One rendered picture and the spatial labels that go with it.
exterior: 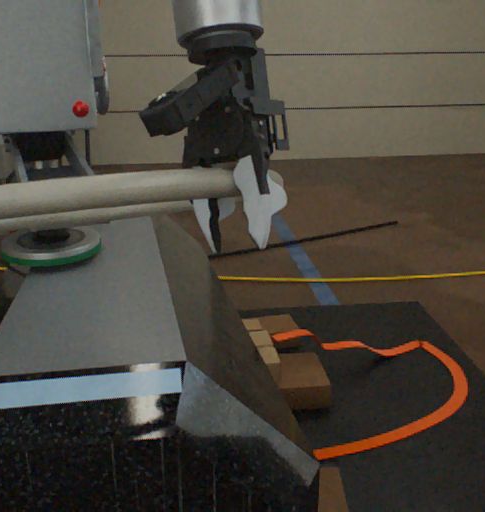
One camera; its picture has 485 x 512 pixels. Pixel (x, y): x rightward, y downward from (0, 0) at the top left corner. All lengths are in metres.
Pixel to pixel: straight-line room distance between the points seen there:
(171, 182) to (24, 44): 0.80
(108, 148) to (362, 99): 2.51
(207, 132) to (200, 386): 0.52
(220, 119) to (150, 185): 0.11
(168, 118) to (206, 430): 0.61
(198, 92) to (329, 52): 5.86
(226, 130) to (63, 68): 0.75
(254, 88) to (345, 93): 5.85
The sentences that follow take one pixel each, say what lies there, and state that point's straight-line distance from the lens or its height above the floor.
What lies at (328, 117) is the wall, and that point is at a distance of 6.52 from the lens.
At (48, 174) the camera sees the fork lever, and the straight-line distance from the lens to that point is 1.34.
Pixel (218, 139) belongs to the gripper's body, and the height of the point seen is 1.21.
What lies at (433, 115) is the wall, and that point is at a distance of 6.88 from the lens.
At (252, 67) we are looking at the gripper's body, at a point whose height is 1.27.
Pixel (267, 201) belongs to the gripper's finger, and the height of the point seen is 1.15.
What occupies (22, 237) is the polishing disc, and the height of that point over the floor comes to 0.85.
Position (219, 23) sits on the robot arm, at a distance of 0.65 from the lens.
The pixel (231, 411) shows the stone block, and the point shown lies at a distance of 1.09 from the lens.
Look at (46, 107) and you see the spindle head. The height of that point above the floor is 1.15.
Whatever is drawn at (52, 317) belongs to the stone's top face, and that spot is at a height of 0.80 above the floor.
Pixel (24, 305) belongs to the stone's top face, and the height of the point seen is 0.80.
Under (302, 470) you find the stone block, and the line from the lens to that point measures 1.19.
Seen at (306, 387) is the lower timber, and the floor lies 0.10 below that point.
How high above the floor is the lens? 1.32
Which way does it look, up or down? 20 degrees down
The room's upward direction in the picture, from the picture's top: straight up
